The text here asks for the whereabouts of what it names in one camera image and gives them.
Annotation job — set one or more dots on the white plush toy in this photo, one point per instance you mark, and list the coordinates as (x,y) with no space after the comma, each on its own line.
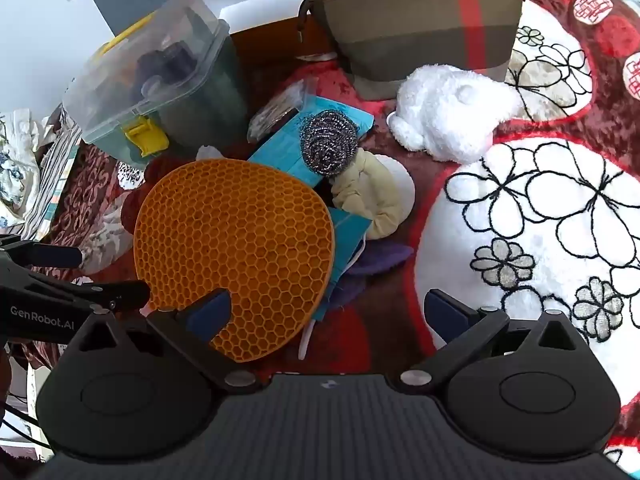
(450,110)

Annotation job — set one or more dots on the blue tissue packet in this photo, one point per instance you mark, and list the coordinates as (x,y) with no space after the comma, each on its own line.
(280,155)

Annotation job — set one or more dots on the purple cloth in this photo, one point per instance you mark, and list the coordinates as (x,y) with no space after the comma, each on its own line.
(380,260)

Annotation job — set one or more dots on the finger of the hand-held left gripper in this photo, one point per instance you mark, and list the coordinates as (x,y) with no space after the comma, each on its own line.
(60,256)
(120,294)

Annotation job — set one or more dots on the blue face mask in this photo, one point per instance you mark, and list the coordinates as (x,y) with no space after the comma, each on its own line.
(345,240)

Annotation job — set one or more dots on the white round pad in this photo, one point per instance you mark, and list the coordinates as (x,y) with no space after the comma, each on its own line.
(406,185)

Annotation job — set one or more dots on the dark red fuzzy cloth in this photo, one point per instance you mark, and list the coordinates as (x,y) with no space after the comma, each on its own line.
(132,205)

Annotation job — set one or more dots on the clear plastic storage box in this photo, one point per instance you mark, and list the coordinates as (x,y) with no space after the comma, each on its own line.
(125,75)

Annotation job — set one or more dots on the brown striped zipper pouch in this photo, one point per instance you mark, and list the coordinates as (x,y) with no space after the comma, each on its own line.
(400,35)

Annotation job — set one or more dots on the steel wool scrubber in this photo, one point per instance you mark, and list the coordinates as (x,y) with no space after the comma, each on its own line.
(327,142)

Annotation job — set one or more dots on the striped cloth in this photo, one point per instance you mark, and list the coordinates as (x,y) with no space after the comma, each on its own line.
(55,175)

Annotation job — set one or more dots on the red floral printed blanket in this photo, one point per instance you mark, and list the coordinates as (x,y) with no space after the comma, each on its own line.
(525,220)

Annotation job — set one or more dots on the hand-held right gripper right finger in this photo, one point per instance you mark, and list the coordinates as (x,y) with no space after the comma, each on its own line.
(445,312)

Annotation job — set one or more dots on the clear plastic packet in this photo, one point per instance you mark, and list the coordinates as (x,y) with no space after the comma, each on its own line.
(275,110)

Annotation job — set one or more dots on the beige stretchy cloth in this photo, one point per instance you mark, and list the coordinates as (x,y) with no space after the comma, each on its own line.
(370,195)

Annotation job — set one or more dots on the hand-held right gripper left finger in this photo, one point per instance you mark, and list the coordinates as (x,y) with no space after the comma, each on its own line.
(210,310)

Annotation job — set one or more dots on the floral cloth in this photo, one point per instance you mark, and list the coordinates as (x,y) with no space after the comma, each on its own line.
(15,175)

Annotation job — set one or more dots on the orange honeycomb silicone mat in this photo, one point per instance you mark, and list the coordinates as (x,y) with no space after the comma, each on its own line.
(235,235)

